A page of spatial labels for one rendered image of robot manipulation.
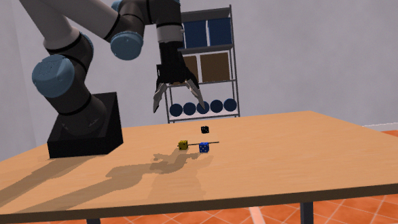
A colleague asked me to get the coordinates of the black die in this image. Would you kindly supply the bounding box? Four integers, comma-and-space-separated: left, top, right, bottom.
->
201, 126, 209, 134

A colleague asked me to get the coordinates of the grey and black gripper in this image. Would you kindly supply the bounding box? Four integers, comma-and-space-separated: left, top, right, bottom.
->
153, 41, 205, 113

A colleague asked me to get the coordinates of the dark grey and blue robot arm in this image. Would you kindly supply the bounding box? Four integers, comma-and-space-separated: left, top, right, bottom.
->
19, 0, 185, 136

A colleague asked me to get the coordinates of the yellow die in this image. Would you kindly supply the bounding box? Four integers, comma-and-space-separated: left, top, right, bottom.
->
179, 141, 188, 150

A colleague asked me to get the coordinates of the blue die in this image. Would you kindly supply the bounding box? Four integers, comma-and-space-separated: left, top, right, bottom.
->
199, 143, 209, 153

